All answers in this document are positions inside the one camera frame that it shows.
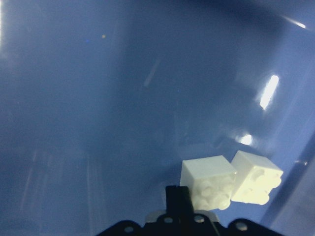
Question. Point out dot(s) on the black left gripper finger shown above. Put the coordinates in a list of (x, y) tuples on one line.
[(178, 203)]

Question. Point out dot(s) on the white block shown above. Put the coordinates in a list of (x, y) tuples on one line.
[(210, 181), (256, 177)]

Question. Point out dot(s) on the blue plastic tray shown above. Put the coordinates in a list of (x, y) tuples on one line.
[(102, 100)]

